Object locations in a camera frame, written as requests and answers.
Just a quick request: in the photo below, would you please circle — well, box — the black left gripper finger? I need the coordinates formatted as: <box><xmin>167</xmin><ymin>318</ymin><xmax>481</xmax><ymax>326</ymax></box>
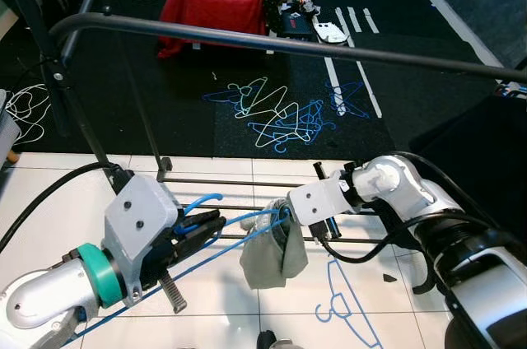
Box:
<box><xmin>177</xmin><ymin>226</ymin><xmax>227</xmax><ymax>258</ymax></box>
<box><xmin>171</xmin><ymin>211</ymin><xmax>225</xmax><ymax>239</ymax></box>

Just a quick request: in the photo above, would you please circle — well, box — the grey shorts patterned waistband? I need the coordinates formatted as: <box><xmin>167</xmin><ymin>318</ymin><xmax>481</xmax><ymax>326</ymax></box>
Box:
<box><xmin>240</xmin><ymin>201</ymin><xmax>310</xmax><ymax>290</ymax></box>

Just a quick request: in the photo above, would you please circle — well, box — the blue plastic hanger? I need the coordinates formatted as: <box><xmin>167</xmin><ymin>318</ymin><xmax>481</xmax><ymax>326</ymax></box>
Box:
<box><xmin>492</xmin><ymin>81</ymin><xmax>527</xmax><ymax>103</ymax></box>

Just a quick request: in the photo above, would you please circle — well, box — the black floor mat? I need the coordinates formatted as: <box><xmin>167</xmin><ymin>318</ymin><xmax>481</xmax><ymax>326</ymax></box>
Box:
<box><xmin>0</xmin><ymin>0</ymin><xmax>527</xmax><ymax>161</ymax></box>

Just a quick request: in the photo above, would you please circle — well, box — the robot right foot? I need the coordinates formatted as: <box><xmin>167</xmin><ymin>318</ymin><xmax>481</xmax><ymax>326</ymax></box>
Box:
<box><xmin>255</xmin><ymin>330</ymin><xmax>307</xmax><ymax>349</ymax></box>

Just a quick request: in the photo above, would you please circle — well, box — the long white strip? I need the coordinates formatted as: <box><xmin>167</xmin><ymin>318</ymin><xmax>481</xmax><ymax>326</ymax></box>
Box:
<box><xmin>350</xmin><ymin>46</ymin><xmax>384</xmax><ymax>119</ymax></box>
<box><xmin>324</xmin><ymin>57</ymin><xmax>347</xmax><ymax>117</ymax></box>

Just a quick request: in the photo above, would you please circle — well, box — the black clothes rack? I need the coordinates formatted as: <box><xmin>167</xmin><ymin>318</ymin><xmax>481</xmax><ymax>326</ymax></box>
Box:
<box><xmin>0</xmin><ymin>0</ymin><xmax>527</xmax><ymax>244</ymax></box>

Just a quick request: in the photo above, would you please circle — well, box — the white plastic shell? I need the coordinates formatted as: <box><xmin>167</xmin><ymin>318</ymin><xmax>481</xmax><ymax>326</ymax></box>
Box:
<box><xmin>315</xmin><ymin>23</ymin><xmax>348</xmax><ymax>44</ymax></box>

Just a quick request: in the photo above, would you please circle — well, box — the black equipment box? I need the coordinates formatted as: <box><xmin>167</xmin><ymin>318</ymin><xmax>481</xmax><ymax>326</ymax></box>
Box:
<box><xmin>280</xmin><ymin>5</ymin><xmax>318</xmax><ymax>37</ymax></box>

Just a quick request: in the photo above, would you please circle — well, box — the black studded sole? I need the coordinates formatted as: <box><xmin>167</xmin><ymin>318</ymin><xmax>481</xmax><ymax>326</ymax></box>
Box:
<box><xmin>262</xmin><ymin>0</ymin><xmax>285</xmax><ymax>35</ymax></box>

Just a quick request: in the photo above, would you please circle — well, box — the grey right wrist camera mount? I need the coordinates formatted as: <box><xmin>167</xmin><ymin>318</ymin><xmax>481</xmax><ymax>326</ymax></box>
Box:
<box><xmin>287</xmin><ymin>176</ymin><xmax>357</xmax><ymax>228</ymax></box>

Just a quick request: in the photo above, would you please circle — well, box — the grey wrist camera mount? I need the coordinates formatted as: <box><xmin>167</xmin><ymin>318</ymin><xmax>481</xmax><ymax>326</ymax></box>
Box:
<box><xmin>287</xmin><ymin>176</ymin><xmax>357</xmax><ymax>228</ymax></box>
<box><xmin>103</xmin><ymin>172</ymin><xmax>180</xmax><ymax>307</ymax></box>

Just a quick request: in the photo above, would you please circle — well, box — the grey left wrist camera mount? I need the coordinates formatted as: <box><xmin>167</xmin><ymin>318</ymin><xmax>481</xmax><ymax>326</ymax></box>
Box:
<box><xmin>103</xmin><ymin>172</ymin><xmax>180</xmax><ymax>307</ymax></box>

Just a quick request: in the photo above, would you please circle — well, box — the white wire hanger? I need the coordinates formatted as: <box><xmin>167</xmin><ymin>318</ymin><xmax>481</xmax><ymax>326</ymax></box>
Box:
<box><xmin>251</xmin><ymin>100</ymin><xmax>301</xmax><ymax>151</ymax></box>

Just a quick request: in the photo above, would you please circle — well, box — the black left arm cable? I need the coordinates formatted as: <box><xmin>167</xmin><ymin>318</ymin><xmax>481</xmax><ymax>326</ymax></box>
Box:
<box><xmin>0</xmin><ymin>161</ymin><xmax>133</xmax><ymax>251</ymax></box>

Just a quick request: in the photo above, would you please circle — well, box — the mint green wire hanger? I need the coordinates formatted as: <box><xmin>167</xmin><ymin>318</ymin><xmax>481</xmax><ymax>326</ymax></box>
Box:
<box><xmin>226</xmin><ymin>77</ymin><xmax>273</xmax><ymax>117</ymax></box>

